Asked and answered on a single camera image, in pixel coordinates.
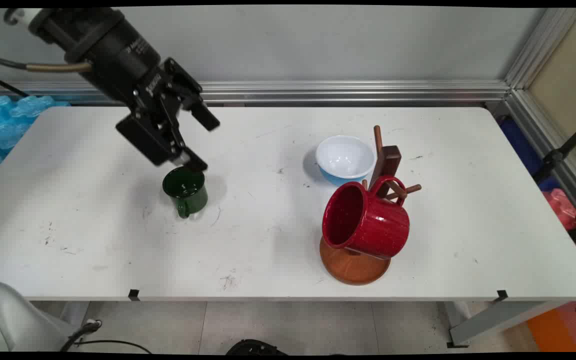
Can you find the black object on floor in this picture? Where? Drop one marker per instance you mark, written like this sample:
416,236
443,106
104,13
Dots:
253,347

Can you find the red speckled enamel mug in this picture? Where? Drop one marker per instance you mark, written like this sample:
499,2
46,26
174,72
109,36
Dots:
383,225

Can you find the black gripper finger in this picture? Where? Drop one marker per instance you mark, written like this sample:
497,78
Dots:
150,140
199,107

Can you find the black tripod stand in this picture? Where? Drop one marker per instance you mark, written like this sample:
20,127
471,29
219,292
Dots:
555,156

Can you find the black table edge clip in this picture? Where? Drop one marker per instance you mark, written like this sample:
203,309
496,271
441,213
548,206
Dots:
134,295
502,295

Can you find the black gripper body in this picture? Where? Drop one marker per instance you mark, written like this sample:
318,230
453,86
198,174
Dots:
113,55

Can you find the blue bubble wrap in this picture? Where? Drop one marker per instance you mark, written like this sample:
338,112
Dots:
3,125

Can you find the dark green enamel mug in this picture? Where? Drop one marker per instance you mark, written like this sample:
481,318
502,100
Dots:
195,200

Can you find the aluminium frame post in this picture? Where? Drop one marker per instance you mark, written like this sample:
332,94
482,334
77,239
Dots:
538,50

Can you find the blue container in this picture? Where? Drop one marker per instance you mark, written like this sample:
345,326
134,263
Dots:
520,145

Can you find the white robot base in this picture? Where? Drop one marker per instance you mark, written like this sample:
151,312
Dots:
8,320

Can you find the white bowl with blue outside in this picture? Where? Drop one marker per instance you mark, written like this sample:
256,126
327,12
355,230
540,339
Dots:
343,155

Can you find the beige wall panel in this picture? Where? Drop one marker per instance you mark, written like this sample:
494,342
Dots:
565,85

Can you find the grey table leg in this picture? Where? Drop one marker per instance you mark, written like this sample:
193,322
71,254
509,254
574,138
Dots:
498,320

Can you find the brown wooden mug tree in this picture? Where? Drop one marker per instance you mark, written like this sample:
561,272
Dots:
353,269

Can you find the orange box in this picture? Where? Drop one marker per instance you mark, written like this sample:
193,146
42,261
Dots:
550,332

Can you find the red plastic bag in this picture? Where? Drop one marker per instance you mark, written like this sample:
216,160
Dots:
563,207

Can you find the horizontal aluminium frame rail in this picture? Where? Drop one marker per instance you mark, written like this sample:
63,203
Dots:
343,91

